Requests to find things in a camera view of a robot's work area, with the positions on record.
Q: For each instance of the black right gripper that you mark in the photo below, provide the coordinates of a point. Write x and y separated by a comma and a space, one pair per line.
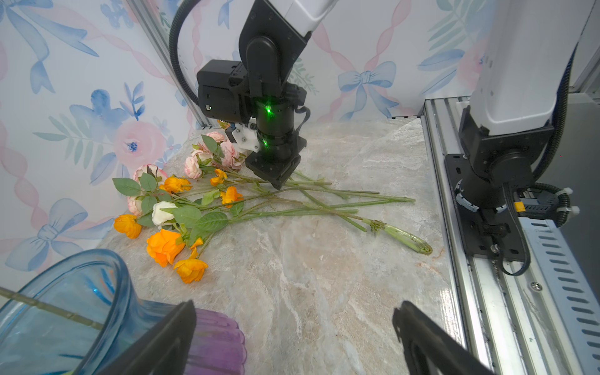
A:
274, 164

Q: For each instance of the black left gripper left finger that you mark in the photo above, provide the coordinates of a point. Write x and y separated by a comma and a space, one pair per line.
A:
162, 350

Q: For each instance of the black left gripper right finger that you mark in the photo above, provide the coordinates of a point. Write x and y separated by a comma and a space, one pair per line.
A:
428, 349

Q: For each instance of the blue purple glass vase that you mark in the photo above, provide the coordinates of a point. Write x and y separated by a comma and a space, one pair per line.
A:
83, 316

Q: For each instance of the orange ranunculus flower spray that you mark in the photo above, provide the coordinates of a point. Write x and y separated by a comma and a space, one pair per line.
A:
168, 247

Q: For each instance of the white lisianthus flower stem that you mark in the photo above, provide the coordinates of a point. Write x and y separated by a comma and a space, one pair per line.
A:
72, 316

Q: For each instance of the white rose flower stem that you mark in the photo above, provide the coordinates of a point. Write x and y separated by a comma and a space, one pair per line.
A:
197, 223

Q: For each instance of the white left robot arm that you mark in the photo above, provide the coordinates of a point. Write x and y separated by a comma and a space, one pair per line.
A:
311, 297

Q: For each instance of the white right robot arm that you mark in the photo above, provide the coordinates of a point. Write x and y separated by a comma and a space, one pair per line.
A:
272, 39

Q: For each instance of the pink and cream rose spray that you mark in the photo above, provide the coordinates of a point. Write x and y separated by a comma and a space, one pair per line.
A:
213, 151

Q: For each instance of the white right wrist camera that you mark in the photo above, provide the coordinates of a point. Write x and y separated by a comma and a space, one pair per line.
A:
244, 138

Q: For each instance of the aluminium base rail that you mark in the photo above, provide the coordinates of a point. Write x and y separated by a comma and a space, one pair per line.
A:
515, 262

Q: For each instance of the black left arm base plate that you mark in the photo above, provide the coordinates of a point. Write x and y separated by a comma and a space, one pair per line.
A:
485, 225

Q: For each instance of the aluminium corner post right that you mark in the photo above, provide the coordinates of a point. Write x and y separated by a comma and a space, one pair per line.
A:
156, 18

